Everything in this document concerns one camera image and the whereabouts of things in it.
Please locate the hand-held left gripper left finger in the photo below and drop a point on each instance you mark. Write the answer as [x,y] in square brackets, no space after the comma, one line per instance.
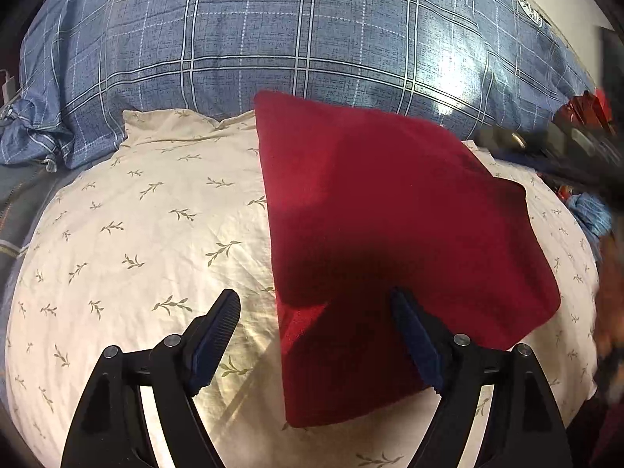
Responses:
[214,339]

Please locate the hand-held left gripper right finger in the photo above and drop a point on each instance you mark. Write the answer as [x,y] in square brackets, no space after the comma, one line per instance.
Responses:
[420,348]

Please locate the red sweater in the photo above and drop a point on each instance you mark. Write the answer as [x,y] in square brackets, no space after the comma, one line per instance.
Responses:
[380,204]

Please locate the red shiny packet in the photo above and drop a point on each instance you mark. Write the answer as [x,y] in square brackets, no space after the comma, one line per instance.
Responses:
[585,109]

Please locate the light blue cloth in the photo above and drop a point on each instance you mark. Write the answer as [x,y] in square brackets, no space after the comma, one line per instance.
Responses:
[592,214]

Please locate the cream leaf-print sheet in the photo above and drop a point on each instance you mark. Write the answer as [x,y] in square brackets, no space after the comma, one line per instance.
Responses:
[122,229]

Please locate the blue plaid pillow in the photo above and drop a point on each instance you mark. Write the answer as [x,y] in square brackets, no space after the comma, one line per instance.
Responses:
[243,34]

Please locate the white charger plug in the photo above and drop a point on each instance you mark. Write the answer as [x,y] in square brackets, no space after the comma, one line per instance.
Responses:
[7,85]

